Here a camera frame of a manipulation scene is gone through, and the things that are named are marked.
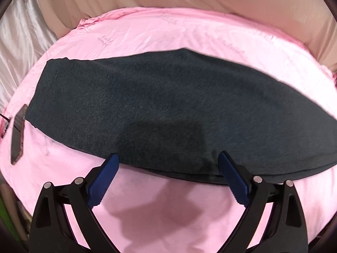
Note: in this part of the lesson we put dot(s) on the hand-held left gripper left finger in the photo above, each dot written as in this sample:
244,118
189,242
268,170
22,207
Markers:
105,179

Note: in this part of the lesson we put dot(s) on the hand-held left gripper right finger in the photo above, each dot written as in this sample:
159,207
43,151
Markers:
234,176

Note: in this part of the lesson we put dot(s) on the dark grey pants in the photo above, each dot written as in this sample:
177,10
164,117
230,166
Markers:
158,105

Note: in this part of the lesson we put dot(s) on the dark flat phone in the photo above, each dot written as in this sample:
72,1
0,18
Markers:
18,134

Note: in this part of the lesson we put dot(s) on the pink bed sheet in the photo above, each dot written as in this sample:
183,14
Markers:
158,31

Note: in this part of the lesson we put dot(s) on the white satin cloth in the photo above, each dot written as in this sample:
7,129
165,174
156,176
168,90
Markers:
21,31

